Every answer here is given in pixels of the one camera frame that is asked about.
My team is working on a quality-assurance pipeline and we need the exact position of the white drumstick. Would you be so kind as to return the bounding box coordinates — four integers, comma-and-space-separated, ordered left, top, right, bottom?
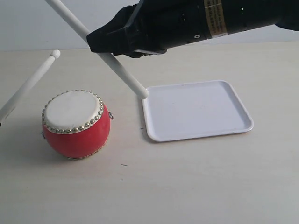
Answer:
44, 0, 149, 99
0, 49, 61, 125

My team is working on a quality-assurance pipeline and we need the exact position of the red small drum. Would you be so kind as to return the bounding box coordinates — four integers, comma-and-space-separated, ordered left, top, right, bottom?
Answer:
41, 90, 113, 160

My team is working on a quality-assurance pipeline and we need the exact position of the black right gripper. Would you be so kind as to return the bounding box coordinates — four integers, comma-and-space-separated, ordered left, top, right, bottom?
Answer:
112, 0, 228, 58

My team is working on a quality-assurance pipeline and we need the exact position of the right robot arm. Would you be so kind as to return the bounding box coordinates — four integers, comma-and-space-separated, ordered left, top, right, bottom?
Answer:
86, 0, 299, 58

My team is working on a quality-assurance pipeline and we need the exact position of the white rectangular plastic tray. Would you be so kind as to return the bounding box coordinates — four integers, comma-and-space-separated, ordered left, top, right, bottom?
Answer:
142, 80, 254, 142

